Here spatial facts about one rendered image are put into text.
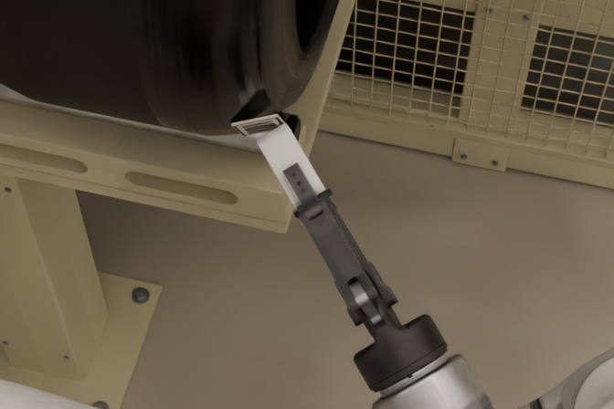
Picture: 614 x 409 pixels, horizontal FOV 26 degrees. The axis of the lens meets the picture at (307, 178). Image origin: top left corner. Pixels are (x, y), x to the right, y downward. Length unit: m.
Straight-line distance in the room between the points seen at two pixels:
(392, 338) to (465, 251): 1.21
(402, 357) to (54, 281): 0.89
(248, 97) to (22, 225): 0.73
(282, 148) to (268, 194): 0.19
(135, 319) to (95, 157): 0.89
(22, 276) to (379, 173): 0.74
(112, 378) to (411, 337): 1.14
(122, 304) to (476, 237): 0.61
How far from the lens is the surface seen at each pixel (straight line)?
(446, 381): 1.09
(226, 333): 2.21
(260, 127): 1.14
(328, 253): 1.09
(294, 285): 2.24
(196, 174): 1.33
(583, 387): 1.06
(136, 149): 1.35
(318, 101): 1.45
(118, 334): 2.21
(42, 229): 1.80
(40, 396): 0.62
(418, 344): 1.10
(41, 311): 1.99
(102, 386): 2.17
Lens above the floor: 1.97
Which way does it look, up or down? 57 degrees down
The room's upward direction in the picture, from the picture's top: straight up
